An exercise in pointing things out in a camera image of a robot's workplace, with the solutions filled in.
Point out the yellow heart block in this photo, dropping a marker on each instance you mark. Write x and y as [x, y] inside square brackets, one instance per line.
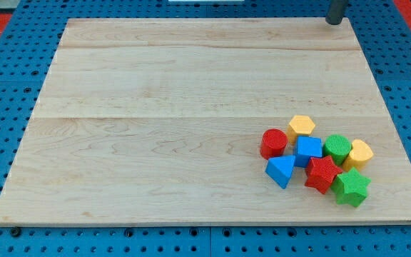
[358, 157]

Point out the light wooden board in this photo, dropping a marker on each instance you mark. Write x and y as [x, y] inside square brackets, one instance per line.
[158, 122]

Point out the red cylinder block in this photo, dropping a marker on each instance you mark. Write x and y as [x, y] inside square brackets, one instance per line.
[273, 143]

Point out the blue triangle block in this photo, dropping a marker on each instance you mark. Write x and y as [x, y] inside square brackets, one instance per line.
[280, 169]

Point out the yellow hexagon block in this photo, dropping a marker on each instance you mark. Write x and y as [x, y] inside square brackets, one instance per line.
[299, 125]

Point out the blue cube block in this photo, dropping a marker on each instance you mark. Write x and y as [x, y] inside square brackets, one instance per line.
[305, 148]

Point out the red star block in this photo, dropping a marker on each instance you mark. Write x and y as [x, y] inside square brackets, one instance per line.
[321, 172]

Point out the green cylinder block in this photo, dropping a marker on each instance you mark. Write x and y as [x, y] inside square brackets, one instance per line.
[338, 147]

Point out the green star block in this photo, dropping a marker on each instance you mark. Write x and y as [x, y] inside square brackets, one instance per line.
[350, 188]

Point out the grey cylindrical pointer tool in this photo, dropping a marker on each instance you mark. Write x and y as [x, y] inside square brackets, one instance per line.
[336, 11]

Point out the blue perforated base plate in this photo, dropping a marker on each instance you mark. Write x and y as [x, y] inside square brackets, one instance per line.
[27, 47]

